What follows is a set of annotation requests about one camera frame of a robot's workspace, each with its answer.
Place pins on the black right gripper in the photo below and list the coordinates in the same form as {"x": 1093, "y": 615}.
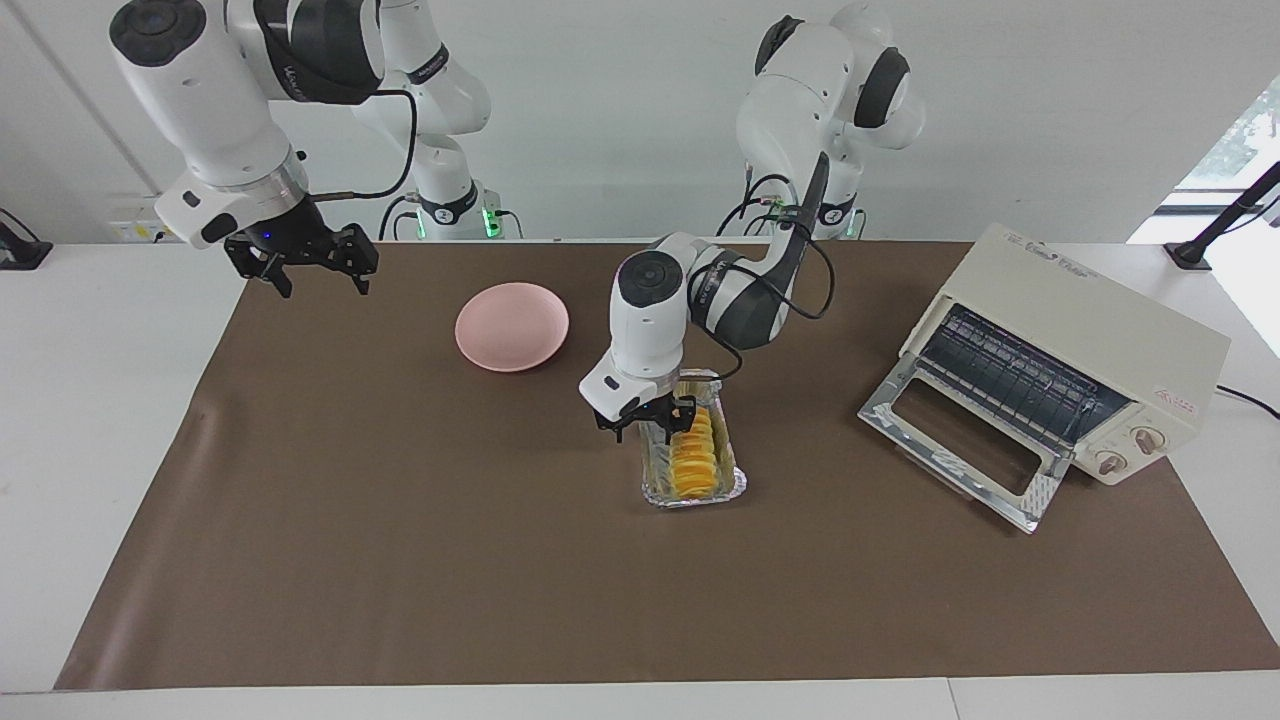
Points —
{"x": 290, "y": 235}

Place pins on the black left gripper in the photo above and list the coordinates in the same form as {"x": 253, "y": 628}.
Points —
{"x": 640, "y": 410}

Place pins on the yellow ridged bread loaf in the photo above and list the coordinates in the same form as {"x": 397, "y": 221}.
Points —
{"x": 692, "y": 465}

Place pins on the aluminium foil tray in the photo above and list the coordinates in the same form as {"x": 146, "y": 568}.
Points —
{"x": 735, "y": 480}

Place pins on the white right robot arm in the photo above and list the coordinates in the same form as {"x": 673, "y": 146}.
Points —
{"x": 210, "y": 100}

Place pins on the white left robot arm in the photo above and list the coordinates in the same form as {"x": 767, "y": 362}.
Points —
{"x": 650, "y": 320}

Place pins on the glass oven door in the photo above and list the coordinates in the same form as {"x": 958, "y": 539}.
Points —
{"x": 890, "y": 405}

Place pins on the cream toaster oven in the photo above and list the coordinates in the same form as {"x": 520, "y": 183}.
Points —
{"x": 1100, "y": 320}

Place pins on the small cream oven knob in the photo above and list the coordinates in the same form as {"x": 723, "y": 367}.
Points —
{"x": 1110, "y": 463}

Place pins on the large cream oven knob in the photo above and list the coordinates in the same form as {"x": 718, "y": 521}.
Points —
{"x": 1148, "y": 440}

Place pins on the pink round plate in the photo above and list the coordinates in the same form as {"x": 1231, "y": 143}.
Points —
{"x": 510, "y": 325}

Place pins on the brown table mat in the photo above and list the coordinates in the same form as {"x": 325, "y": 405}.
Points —
{"x": 700, "y": 600}

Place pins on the bright window pane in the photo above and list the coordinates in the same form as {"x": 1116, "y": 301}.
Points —
{"x": 1240, "y": 140}

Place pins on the white wall socket box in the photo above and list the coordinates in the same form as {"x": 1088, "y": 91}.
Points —
{"x": 130, "y": 222}

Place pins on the black desk clamp mount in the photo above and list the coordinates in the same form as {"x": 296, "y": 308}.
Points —
{"x": 20, "y": 252}

